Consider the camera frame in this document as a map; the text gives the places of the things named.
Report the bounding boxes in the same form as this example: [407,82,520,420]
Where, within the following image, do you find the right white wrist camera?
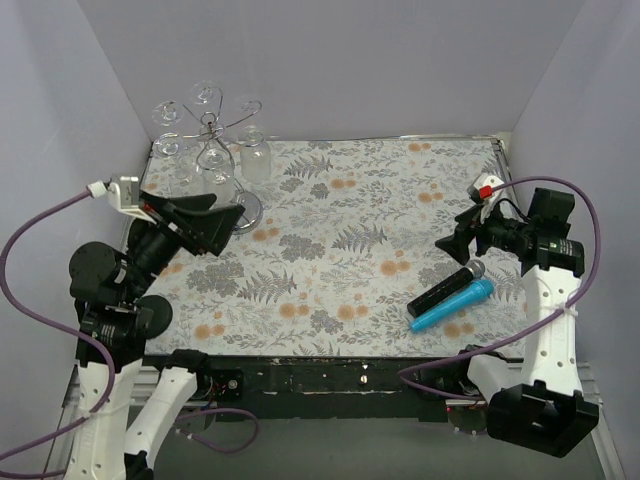
[467,173,504,223]

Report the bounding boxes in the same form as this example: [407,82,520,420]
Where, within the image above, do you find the floral tablecloth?
[146,138,527,357]

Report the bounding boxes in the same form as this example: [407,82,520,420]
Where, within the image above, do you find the black table front rail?
[187,356,487,422]

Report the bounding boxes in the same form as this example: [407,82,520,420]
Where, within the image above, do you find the patterned tumbler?
[240,126,272,183]
[198,148,235,204]

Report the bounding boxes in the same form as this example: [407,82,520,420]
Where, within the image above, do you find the purple cable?
[0,192,261,476]
[397,175,601,401]

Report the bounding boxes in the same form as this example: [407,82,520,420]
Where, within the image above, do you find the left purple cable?
[0,192,261,476]

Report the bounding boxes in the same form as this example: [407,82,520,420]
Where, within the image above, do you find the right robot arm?
[436,188,599,458]

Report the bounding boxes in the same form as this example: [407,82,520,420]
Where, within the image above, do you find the blue toy microphone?
[409,278,494,333]

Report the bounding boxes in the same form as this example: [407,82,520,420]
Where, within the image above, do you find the black microphone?
[407,260,485,318]

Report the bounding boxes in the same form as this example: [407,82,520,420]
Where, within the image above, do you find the chrome wine glass rack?
[152,81,264,235]

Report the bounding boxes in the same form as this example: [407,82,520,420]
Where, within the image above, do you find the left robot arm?
[65,193,245,479]

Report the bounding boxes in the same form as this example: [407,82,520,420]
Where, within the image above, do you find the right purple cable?
[397,175,601,401]

